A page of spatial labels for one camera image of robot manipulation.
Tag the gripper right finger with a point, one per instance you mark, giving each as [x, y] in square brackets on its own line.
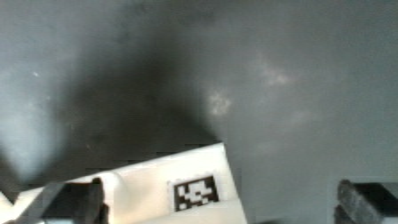
[366, 203]

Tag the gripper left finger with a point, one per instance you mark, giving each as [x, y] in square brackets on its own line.
[67, 204]

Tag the white drawer tray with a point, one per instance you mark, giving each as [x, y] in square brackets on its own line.
[172, 190]

